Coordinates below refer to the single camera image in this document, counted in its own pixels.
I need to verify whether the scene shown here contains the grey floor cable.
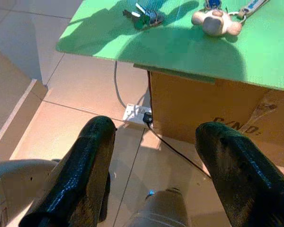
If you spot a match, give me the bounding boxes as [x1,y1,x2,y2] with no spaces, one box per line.
[113,60,128,108]

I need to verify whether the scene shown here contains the strap keychain with ring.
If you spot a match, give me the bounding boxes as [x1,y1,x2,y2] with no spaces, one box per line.
[227,0,272,24]

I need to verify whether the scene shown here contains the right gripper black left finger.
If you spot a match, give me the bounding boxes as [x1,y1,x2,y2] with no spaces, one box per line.
[18,115,116,227]

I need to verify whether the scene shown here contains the small green foam board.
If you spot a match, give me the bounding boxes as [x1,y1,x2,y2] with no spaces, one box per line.
[55,0,284,93]

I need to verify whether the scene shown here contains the beige wooden panel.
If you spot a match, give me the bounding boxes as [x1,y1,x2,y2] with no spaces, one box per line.
[0,44,49,161]

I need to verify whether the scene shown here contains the brown cardboard box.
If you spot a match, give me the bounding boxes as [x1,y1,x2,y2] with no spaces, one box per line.
[148,70,284,171]

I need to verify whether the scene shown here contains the beige bear keychain toy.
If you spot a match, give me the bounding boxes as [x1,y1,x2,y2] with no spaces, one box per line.
[191,9,242,36]

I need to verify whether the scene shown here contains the robot grey hip shell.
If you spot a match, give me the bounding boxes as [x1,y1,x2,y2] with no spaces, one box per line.
[0,158,61,227]

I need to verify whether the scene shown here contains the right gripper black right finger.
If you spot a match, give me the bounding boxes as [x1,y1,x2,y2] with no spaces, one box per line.
[195,122,284,227]

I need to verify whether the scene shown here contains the black plug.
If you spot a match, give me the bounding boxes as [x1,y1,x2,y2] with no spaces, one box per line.
[142,111,154,124]

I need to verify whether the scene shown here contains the blue keys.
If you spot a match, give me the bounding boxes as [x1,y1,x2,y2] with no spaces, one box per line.
[203,0,223,11]

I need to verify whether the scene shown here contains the thin black floor cable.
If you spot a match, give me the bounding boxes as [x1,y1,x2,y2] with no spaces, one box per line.
[151,122,213,179]

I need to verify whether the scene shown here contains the robot grey right leg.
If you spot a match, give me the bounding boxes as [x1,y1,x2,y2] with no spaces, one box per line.
[125,187,192,227]

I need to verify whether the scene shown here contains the dark key bunch green tag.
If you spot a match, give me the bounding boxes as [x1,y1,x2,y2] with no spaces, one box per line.
[122,2,165,31]

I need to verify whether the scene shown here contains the white power strip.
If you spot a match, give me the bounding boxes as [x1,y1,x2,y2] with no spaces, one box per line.
[122,103,154,130]

